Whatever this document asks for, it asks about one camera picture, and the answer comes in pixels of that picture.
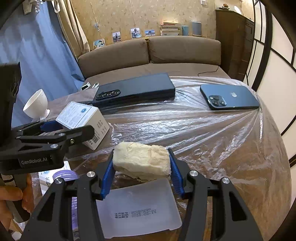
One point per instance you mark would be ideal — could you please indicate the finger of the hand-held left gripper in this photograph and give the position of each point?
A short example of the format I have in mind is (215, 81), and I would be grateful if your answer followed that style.
(81, 133)
(49, 126)

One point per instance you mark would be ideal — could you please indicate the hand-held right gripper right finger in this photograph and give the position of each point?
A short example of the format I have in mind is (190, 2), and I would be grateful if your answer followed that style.
(177, 178)

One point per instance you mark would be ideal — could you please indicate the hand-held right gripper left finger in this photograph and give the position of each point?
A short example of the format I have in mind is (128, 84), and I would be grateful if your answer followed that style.
(106, 178)

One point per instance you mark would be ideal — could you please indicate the white blue red medicine box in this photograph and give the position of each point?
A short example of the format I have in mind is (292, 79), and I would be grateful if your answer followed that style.
(78, 113)

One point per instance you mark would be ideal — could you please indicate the white purple medicine box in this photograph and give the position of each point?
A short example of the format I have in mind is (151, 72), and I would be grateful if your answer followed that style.
(66, 173)

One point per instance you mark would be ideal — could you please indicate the white tissue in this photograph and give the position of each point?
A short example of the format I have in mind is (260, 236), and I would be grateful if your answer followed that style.
(141, 160)

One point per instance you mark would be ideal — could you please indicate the translucent white plastic packet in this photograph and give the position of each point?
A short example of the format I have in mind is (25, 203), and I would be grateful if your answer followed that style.
(138, 204)

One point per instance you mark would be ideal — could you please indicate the person's left hand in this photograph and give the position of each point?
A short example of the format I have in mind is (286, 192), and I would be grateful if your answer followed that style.
(10, 193)

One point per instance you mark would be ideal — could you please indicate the white footed bowl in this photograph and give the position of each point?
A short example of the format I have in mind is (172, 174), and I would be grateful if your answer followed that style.
(37, 104)

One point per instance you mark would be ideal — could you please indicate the small white device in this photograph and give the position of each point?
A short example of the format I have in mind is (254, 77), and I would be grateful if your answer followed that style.
(85, 86)

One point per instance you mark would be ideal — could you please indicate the clear plastic table cover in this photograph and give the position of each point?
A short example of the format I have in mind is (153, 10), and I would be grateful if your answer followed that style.
(208, 139)

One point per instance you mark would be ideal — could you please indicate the blue curtain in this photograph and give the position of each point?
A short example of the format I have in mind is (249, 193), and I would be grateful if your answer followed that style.
(46, 58)

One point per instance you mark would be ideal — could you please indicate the black foldable phone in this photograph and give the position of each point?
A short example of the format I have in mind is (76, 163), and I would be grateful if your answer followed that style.
(138, 88)

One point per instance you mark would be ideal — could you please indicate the brown sofa back cushion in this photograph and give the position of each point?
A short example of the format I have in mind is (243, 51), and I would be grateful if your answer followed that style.
(115, 55)
(185, 49)

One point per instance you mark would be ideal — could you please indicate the cartoon photo card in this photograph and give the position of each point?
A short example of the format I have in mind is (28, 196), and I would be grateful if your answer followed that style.
(99, 44)

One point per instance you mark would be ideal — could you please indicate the blue smartphone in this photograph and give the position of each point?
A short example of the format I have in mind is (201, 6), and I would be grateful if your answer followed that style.
(233, 97)

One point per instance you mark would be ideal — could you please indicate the beige curtain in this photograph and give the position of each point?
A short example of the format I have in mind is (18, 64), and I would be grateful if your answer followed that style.
(74, 27)

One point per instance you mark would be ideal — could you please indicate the standing figure photo card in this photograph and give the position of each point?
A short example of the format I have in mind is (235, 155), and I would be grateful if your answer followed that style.
(116, 37)

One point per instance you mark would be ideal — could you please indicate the brown sofa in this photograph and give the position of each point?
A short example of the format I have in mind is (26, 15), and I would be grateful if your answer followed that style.
(161, 68)

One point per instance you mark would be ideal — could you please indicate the portrait photo card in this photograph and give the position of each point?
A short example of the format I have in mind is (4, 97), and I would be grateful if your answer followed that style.
(135, 33)

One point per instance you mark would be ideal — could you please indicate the building photo card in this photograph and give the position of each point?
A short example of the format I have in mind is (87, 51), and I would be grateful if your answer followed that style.
(149, 33)

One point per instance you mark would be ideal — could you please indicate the stack of books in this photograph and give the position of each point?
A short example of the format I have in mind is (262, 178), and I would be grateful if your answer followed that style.
(170, 29)

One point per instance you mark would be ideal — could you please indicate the small blue cylinder container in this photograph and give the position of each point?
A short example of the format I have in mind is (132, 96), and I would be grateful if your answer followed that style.
(185, 30)

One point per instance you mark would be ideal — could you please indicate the dark wooden cabinet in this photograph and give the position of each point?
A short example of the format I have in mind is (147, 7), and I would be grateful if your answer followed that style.
(233, 41)

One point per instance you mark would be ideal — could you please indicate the large grey-blue cylinder container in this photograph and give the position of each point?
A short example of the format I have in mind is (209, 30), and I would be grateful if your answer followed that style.
(196, 29)

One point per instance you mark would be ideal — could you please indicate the black framed screen door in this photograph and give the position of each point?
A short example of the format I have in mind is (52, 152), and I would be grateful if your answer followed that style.
(277, 34)

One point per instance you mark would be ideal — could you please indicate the small ornament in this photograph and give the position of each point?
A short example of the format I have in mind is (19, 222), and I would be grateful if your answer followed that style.
(226, 6)

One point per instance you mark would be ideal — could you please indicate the white oval mirror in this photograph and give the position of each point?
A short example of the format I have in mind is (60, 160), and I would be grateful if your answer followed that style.
(237, 9)

